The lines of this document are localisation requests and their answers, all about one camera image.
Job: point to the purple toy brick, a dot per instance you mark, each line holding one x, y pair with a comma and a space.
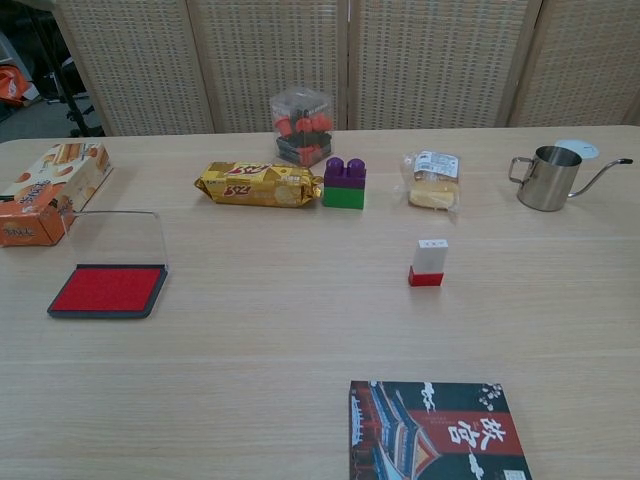
345, 177

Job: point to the orange bag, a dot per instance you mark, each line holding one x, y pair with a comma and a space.
12, 87

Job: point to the orange biscuit box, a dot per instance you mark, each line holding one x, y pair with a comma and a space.
45, 190

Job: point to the gold foil snack packet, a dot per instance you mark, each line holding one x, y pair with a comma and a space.
255, 185

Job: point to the dark book red band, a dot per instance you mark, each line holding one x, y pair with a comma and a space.
425, 435

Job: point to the red ink pad clear lid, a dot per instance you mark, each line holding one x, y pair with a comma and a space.
107, 290

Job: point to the clear box orange black pieces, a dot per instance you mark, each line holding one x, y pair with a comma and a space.
302, 130

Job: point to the wrapped cake slice packet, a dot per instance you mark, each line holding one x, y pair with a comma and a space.
432, 185

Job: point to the green toy brick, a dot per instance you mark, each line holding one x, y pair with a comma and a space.
345, 198

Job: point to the black tripod stand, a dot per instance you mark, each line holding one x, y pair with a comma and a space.
76, 114

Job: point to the steel gooseneck pitcher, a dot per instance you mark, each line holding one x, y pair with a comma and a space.
547, 180

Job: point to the white round table grommet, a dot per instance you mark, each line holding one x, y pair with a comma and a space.
586, 147

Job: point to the small red white stamp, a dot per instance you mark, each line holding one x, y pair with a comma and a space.
430, 257

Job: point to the wooden rattan folding screen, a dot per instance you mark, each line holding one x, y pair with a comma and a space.
425, 60

